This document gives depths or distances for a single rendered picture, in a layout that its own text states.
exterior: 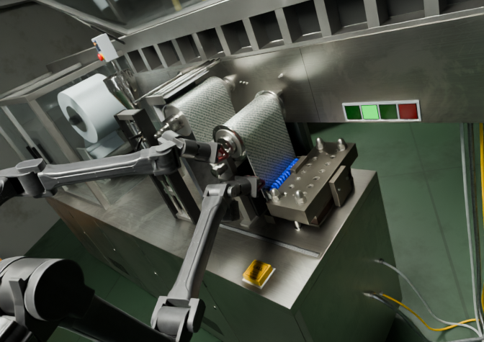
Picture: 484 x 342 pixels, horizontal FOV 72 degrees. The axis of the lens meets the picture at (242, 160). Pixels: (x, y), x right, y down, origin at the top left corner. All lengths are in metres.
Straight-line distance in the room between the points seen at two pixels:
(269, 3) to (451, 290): 1.67
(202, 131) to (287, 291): 0.66
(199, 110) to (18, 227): 3.46
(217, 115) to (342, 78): 0.50
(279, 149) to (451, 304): 1.25
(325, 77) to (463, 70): 0.40
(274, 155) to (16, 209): 3.63
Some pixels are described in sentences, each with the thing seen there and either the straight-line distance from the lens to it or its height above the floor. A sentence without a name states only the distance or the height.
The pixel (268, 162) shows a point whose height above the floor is 1.12.
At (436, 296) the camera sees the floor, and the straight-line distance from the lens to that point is 2.12.
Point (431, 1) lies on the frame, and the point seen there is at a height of 1.49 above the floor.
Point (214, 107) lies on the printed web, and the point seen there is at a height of 1.32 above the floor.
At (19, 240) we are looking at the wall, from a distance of 4.51.
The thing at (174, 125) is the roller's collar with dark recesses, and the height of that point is 1.34.
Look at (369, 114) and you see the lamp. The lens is 1.22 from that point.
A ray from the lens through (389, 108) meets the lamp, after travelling 1.19.
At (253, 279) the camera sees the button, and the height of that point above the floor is 0.92.
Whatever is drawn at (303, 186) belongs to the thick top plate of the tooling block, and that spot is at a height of 1.03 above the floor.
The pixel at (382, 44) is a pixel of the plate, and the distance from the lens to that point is 1.12.
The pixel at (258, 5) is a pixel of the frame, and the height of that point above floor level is 1.61.
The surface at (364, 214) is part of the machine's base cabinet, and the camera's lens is 1.36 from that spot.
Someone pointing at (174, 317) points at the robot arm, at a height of 1.15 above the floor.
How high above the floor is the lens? 1.72
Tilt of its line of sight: 28 degrees down
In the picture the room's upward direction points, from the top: 23 degrees counter-clockwise
